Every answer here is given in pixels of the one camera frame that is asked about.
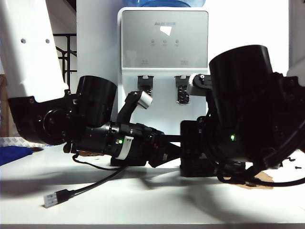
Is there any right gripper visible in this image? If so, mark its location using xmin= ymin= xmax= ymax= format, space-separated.
xmin=180 ymin=112 xmax=224 ymax=166

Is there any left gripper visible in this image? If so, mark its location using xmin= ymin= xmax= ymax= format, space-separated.
xmin=116 ymin=123 xmax=182 ymax=169

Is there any black USB hub box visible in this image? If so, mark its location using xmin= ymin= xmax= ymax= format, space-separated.
xmin=110 ymin=158 xmax=146 ymax=167

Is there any black dispenser tap paddle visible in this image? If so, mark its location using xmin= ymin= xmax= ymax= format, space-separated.
xmin=175 ymin=75 xmax=191 ymax=104
xmin=137 ymin=75 xmax=154 ymax=93

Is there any round brown cardboard scrap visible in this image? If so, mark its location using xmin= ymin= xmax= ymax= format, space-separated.
xmin=78 ymin=150 xmax=105 ymax=157

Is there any large torn brown cardboard scrap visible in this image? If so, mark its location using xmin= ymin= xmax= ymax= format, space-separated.
xmin=247 ymin=170 xmax=274 ymax=189

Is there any white AUX water dispenser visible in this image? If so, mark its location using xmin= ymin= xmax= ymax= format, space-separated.
xmin=117 ymin=7 xmax=212 ymax=152

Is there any blue water jug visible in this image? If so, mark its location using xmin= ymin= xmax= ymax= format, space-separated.
xmin=122 ymin=0 xmax=207 ymax=8

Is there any blue cloth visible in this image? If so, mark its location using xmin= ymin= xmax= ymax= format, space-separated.
xmin=0 ymin=146 xmax=34 ymax=167

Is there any white double-sided tape roll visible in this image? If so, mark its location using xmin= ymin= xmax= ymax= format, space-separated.
xmin=0 ymin=137 xmax=34 ymax=147

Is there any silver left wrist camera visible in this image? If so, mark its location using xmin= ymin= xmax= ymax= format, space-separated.
xmin=138 ymin=90 xmax=153 ymax=109

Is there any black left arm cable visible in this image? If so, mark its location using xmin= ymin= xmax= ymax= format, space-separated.
xmin=72 ymin=154 xmax=120 ymax=171

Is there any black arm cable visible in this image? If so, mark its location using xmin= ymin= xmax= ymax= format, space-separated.
xmin=72 ymin=154 xmax=120 ymax=171
xmin=215 ymin=119 xmax=305 ymax=188

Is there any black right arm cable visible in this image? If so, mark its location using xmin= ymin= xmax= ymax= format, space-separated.
xmin=215 ymin=119 xmax=305 ymax=188

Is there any wooden frame with plastic wrap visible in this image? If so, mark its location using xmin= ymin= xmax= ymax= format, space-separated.
xmin=0 ymin=74 xmax=8 ymax=138

